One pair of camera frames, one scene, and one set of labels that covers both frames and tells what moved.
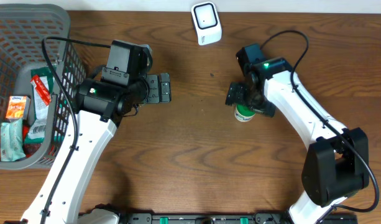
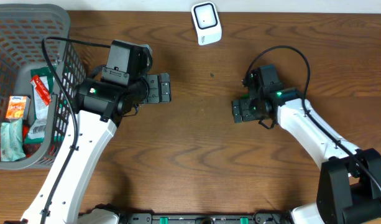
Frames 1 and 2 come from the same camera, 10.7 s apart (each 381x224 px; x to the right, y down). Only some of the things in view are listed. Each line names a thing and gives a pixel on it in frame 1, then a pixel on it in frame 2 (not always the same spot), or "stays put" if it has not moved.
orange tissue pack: x=18 y=107 stays put
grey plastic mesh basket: x=25 y=37 stays put
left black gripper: x=158 y=94 stays put
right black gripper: x=236 y=93 to x=243 y=105
